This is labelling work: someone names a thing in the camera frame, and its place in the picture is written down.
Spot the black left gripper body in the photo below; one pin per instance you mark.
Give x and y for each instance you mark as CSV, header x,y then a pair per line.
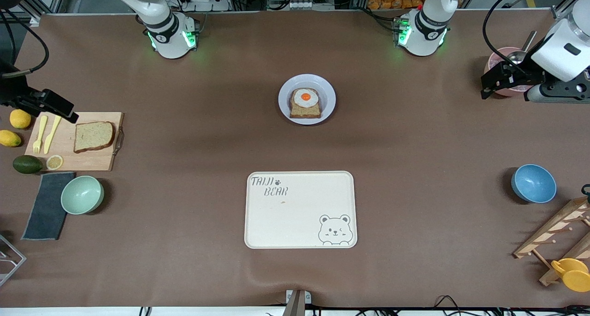
x,y
527,75

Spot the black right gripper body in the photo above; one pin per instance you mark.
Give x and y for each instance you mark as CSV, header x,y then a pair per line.
x,y
14,93

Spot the large brown bread slice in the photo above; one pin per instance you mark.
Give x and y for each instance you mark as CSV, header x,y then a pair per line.
x,y
94,136

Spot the lavender round plate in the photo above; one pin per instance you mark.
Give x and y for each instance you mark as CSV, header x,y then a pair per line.
x,y
325,87

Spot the toast slice with dark crust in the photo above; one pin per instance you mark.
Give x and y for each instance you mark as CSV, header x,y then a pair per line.
x,y
304,112

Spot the fried egg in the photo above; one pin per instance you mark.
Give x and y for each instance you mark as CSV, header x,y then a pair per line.
x,y
299,103

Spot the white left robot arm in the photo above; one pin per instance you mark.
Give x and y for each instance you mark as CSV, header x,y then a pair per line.
x,y
421,39

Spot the pink bowl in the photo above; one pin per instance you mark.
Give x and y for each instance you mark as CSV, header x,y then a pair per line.
x,y
500,57

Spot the yellow plastic knife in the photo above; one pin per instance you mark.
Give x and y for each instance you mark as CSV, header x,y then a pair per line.
x,y
51,134

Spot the metal scoop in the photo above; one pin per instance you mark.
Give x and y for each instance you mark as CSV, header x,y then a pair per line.
x,y
518,56

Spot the round yellow lemon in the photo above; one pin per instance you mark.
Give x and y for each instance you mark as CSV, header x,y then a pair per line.
x,y
19,119

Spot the yellow plastic fork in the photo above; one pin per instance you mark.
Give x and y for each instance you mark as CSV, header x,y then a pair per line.
x,y
37,145

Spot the oval yellow lemon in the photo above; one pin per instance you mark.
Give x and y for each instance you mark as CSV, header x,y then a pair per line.
x,y
9,138

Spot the lemon slice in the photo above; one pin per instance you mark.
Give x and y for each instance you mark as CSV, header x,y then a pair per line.
x,y
54,162

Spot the green avocado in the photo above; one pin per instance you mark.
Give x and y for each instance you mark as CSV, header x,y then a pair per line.
x,y
26,164

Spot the wooden cutting board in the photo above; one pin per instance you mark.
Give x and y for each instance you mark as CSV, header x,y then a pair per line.
x,y
92,161

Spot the mint green bowl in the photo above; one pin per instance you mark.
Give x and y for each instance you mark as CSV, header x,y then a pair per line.
x,y
82,195

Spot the dark grey cloth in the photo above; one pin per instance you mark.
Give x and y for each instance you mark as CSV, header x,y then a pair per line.
x,y
46,214

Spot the blue bowl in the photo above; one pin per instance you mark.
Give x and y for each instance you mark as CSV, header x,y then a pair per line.
x,y
533,183

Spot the wooden rack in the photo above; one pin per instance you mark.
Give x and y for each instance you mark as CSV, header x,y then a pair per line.
x,y
551,230

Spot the yellow cup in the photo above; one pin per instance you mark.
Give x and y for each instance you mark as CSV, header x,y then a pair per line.
x,y
574,274

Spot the long white power strip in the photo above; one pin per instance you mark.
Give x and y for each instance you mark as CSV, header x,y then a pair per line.
x,y
304,5

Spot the cream tray with bear print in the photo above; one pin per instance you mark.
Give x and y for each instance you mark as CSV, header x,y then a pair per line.
x,y
295,214

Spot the aluminium frame profile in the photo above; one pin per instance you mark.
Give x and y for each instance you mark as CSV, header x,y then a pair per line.
x,y
35,20
560,12

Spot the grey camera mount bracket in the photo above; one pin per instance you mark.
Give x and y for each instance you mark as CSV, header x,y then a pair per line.
x,y
297,302

